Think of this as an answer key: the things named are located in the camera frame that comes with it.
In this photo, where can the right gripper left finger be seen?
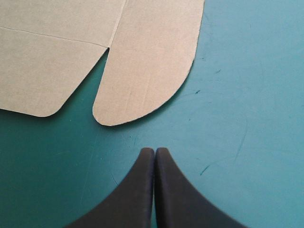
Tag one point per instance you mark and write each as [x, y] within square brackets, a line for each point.
[135, 194]

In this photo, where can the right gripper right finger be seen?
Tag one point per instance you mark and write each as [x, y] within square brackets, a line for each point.
[175, 199]

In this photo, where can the brown cardboard box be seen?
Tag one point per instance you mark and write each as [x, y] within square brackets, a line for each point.
[71, 47]

